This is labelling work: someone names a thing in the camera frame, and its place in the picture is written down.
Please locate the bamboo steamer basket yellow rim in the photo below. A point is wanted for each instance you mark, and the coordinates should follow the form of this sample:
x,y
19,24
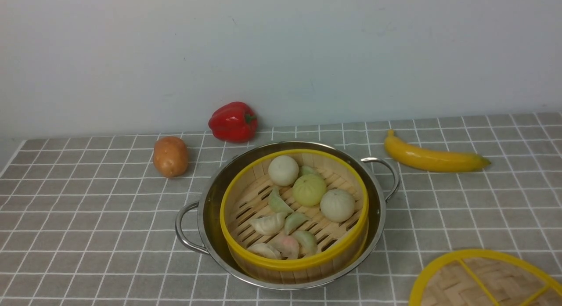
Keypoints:
x,y
338,244

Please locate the woven bamboo steamer lid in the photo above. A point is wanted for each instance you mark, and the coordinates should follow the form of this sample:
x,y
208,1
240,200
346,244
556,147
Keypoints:
x,y
479,277

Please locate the white steamed bun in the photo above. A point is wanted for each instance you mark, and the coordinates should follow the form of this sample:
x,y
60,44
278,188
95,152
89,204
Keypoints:
x,y
337,205
283,170

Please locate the yellow-green steamed bun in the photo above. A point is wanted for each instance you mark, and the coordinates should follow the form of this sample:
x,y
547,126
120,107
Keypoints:
x,y
309,189

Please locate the red bell pepper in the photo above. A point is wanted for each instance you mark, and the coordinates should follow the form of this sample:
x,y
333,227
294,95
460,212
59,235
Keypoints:
x,y
235,122

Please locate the pale green dumpling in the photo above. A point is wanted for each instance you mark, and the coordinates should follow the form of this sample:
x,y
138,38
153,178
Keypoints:
x,y
276,203
293,221

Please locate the white dumpling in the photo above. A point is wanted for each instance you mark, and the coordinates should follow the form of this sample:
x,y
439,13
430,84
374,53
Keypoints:
x,y
265,250
269,225

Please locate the pink dumpling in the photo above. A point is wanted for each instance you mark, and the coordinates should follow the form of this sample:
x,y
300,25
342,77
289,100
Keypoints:
x,y
287,246

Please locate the brown potato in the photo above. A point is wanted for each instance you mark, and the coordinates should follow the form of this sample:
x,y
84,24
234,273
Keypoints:
x,y
170,156

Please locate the yellow banana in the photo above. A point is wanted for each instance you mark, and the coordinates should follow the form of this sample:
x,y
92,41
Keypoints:
x,y
432,160

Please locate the stainless steel two-handled pot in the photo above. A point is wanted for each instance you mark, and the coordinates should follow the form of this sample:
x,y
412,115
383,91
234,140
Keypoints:
x,y
197,224

